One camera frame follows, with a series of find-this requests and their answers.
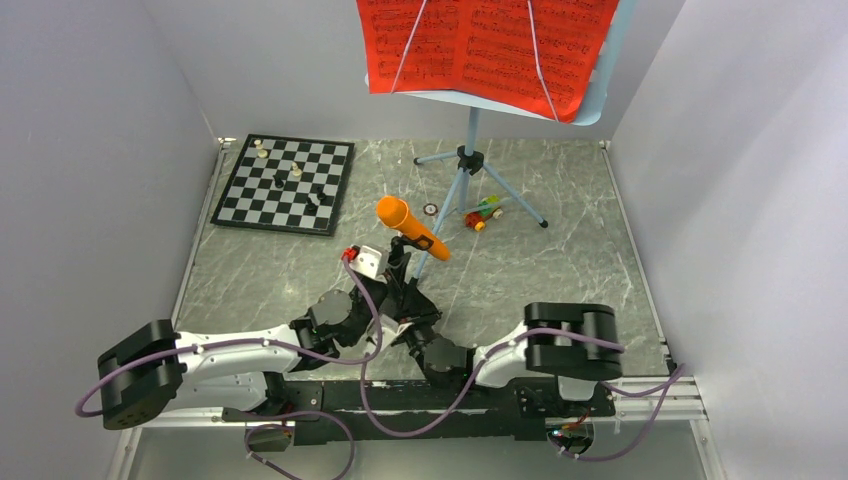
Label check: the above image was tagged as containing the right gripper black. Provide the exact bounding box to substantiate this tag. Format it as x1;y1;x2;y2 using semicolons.
393;284;442;369

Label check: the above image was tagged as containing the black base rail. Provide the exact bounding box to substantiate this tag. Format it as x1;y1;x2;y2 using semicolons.
221;377;615;446

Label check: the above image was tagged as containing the black microphone stand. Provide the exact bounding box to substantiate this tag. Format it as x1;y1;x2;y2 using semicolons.
385;235;442;325

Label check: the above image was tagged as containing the white chess pawn far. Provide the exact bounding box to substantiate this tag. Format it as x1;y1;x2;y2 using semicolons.
253;139;269;158

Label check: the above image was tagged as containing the colourful toy brick car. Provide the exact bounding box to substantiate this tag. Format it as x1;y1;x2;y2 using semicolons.
464;195;504;232

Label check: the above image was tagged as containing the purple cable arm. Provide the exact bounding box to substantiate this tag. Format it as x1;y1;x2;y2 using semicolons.
358;327;690;464
74;259;384;420

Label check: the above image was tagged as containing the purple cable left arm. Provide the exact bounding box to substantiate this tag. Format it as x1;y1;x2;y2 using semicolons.
74;259;384;420

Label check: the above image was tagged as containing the black white chessboard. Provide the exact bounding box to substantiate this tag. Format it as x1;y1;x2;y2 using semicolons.
211;134;355;237

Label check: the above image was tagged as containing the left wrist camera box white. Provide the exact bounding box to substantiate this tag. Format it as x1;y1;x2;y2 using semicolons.
342;245;389;281

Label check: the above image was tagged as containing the light blue music stand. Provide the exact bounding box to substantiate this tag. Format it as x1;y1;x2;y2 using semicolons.
364;0;639;283

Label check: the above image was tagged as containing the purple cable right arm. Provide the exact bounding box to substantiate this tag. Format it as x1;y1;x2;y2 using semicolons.
358;327;690;464

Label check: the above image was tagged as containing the red sheet music paper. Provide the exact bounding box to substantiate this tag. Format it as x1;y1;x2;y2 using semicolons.
356;1;625;124

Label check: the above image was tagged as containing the orange toy microphone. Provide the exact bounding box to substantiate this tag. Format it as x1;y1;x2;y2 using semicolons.
376;196;451;261

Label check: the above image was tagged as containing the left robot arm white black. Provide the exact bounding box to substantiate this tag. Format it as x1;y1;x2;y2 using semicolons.
97;263;406;430

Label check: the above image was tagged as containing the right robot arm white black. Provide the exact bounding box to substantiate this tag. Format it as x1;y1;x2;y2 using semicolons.
380;286;625;416

